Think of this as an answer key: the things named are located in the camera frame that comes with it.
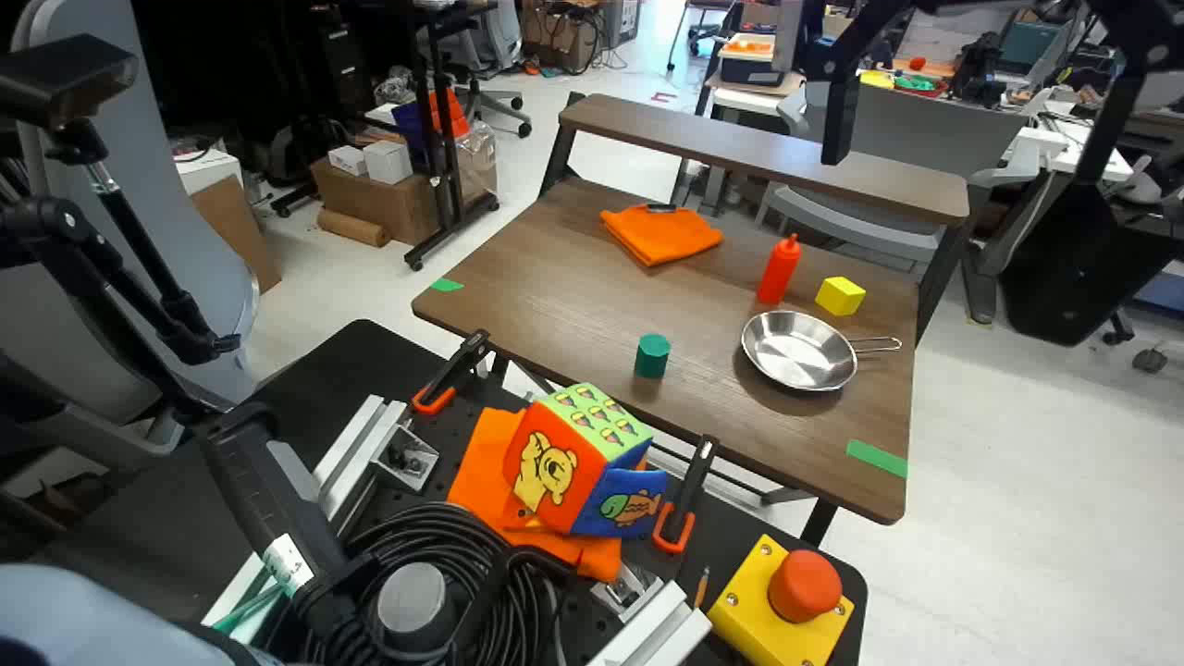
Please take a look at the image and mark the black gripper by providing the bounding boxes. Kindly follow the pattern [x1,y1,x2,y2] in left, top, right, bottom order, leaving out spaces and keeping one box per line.
[822,34,887,172]

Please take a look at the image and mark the green cup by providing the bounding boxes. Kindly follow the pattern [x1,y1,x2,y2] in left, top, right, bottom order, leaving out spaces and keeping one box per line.
[634,331,676,383]

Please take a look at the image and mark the grey plastic chair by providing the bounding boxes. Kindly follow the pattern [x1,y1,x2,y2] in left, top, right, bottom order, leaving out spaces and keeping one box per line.
[751,77,1028,279]

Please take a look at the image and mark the raised wooden shelf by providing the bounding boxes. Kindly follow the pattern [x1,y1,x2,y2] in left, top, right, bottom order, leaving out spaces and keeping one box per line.
[538,91,976,342]

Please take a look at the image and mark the dark box with orange top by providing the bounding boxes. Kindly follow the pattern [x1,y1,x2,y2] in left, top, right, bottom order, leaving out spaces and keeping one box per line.
[716,30,785,91]

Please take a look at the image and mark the red squeeze bottle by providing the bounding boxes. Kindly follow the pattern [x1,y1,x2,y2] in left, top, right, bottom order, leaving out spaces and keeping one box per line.
[751,231,806,313]

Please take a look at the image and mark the folded orange cloth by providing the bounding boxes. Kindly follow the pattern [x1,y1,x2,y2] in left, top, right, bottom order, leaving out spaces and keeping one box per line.
[597,199,728,276]

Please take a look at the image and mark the metal bowl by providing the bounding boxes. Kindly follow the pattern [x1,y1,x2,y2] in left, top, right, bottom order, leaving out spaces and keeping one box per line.
[735,306,910,399]

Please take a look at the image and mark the black office chair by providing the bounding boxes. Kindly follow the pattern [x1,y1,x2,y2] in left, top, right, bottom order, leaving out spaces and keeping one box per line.
[994,179,1184,377]

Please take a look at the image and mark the black diagonal pole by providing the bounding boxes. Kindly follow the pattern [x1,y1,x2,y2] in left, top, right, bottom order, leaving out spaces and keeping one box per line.
[1079,0,1184,194]

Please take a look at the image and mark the long green tape strip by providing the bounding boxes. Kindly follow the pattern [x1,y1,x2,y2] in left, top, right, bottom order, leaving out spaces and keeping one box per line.
[844,438,913,482]

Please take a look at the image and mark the grey office chair on wheels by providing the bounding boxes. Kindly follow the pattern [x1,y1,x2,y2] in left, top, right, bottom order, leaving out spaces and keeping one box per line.
[452,0,538,140]

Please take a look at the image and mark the black rolling stand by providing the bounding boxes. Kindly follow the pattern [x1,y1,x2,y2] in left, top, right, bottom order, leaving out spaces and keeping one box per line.
[400,0,503,276]

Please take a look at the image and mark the colourful soft toy cube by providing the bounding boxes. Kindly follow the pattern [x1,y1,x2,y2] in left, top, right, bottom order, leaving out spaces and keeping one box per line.
[501,383,669,543]

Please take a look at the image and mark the open brown cardboard box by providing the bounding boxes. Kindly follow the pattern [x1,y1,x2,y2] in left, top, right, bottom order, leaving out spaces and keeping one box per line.
[309,126,503,250]

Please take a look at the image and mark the yellow emergency stop button box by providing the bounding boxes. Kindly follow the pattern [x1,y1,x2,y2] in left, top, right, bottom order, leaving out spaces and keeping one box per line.
[703,528,857,666]

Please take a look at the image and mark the white small boxes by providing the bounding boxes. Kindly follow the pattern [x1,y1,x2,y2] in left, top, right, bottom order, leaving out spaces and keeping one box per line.
[325,136,418,190]

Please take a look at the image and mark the crumpled orange cloth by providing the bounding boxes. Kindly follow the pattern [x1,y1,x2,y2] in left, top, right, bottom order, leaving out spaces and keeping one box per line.
[443,404,630,584]

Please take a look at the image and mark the black robot cart platform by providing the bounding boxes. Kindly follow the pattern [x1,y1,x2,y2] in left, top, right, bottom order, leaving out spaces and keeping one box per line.
[0,316,870,666]

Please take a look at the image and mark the brown cardboard box white lid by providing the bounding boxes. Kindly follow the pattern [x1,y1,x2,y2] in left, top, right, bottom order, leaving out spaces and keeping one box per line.
[170,144,286,295]

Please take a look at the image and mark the grey round cap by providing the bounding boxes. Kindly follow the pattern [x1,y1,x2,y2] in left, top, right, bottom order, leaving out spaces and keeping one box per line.
[375,563,457,651]

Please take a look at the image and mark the pale grey panel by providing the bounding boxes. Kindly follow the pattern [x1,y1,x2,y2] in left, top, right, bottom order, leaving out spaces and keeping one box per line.
[10,0,264,419]

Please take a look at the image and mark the black table frame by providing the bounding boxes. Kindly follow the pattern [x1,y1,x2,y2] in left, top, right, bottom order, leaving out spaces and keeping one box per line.
[791,493,844,554]

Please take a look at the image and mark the black clamp orange handle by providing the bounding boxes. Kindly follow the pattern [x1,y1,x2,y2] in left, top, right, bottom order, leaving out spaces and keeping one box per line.
[646,438,723,563]
[406,326,497,422]

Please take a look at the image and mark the black cable coil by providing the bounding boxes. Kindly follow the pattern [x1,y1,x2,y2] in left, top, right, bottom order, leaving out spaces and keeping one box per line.
[288,498,585,666]

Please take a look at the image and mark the black articulated camera stand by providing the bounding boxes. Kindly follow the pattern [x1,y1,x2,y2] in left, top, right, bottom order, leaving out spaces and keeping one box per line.
[0,118,364,606]

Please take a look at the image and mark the black stereo camera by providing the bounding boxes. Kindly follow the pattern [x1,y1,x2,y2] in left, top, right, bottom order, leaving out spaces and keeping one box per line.
[0,30,142,134]

